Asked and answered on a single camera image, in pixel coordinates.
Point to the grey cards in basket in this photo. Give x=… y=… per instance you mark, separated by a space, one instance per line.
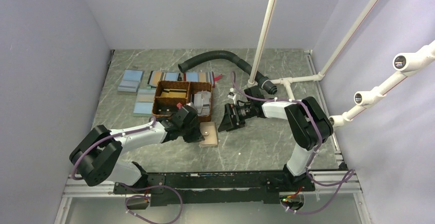
x=202 y=102

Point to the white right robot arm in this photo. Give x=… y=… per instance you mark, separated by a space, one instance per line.
x=309 y=125

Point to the blue card stack far left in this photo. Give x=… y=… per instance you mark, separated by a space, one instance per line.
x=131 y=81

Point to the aluminium frame rail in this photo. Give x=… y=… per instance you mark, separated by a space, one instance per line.
x=328 y=185

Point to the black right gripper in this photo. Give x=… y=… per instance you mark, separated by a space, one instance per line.
x=228 y=123

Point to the row of cards behind basket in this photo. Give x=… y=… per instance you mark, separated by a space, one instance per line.
x=204 y=77

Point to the brown woven divided basket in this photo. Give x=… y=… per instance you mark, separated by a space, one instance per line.
x=191 y=87

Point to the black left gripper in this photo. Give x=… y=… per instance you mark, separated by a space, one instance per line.
x=197 y=136

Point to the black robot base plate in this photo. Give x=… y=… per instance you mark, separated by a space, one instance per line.
x=217 y=187

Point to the white PVC pipe frame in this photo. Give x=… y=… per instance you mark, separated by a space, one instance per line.
x=404 y=64

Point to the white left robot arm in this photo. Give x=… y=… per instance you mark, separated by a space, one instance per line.
x=97 y=157

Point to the tan leather card holder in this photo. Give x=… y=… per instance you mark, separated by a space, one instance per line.
x=209 y=133

